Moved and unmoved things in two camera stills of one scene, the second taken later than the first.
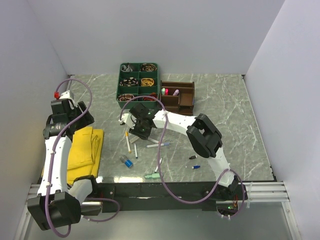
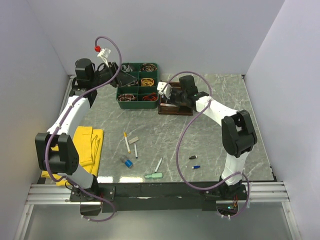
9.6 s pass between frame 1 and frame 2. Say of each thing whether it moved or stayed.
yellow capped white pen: stayed
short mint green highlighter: stayed
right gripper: moved
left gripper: moved
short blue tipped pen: stayed
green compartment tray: stayed
